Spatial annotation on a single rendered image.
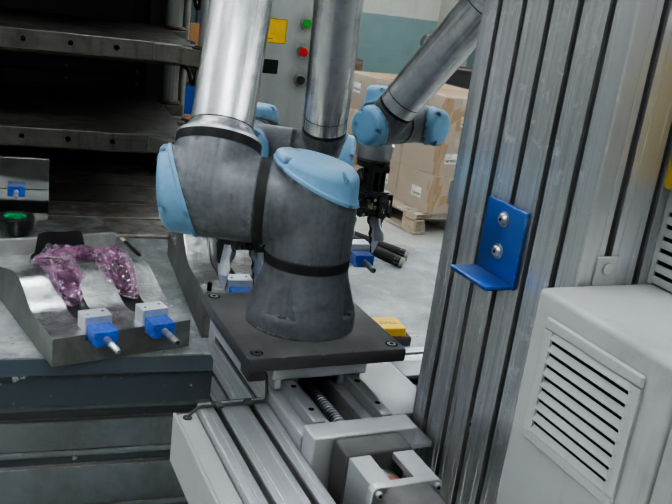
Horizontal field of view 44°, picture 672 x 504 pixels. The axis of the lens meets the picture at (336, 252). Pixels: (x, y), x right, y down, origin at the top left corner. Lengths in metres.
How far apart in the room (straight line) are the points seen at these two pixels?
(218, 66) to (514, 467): 0.63
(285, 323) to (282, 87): 1.45
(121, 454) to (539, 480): 1.07
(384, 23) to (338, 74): 8.18
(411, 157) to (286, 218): 4.67
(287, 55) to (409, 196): 3.38
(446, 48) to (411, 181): 4.26
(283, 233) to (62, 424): 0.78
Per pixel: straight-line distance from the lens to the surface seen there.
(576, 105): 0.86
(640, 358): 0.73
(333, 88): 1.33
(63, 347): 1.51
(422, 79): 1.49
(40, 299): 1.62
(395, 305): 1.94
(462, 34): 1.45
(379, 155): 1.72
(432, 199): 5.55
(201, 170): 1.06
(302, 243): 1.05
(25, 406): 1.66
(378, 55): 9.50
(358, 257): 1.78
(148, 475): 1.77
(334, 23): 1.28
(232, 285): 1.62
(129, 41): 2.30
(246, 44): 1.14
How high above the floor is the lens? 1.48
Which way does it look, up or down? 17 degrees down
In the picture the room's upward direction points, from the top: 8 degrees clockwise
